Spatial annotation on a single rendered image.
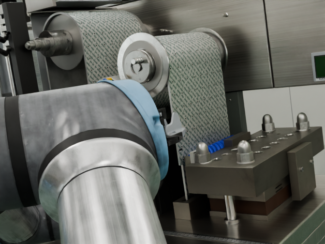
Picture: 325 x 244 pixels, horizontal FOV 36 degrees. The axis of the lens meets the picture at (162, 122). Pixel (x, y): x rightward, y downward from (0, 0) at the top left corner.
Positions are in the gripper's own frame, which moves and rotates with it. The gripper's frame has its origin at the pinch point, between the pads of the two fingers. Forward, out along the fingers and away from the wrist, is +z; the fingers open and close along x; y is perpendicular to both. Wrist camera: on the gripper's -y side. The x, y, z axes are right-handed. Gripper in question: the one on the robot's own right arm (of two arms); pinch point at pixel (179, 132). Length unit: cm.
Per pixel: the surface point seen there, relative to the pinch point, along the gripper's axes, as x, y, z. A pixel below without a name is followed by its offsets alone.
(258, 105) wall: 111, -33, 264
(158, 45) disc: 0.6, 19.8, -2.2
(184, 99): -0.3, 7.0, 3.4
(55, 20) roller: 33.0, 30.3, -0.9
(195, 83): -0.3, 9.9, 8.7
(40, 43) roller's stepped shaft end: 29.8, 24.6, -9.5
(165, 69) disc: -0.1, 14.5, -2.2
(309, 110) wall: 70, -39, 264
